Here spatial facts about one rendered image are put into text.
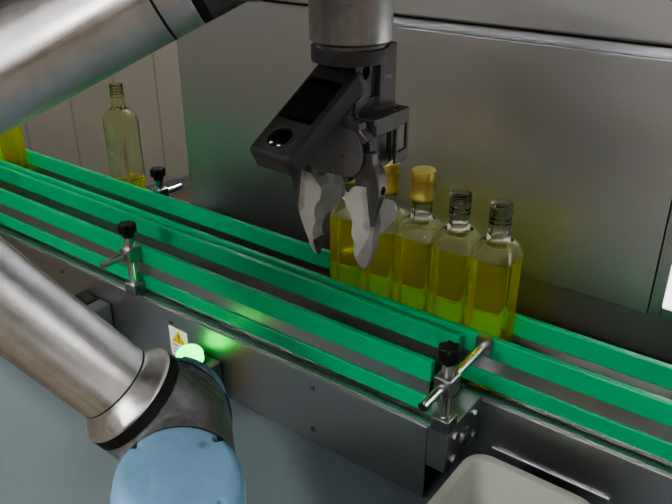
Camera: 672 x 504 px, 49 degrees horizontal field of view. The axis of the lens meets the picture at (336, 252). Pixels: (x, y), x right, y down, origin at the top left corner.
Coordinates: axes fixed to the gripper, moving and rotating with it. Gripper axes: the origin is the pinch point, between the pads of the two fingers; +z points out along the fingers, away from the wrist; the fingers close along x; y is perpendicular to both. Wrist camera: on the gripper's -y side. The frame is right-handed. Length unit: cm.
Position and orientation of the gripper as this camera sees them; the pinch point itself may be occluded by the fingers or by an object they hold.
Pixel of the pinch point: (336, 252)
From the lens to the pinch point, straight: 73.6
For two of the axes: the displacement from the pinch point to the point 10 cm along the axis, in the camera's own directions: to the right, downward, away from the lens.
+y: 6.0, -3.6, 7.2
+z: 0.0, 8.9, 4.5
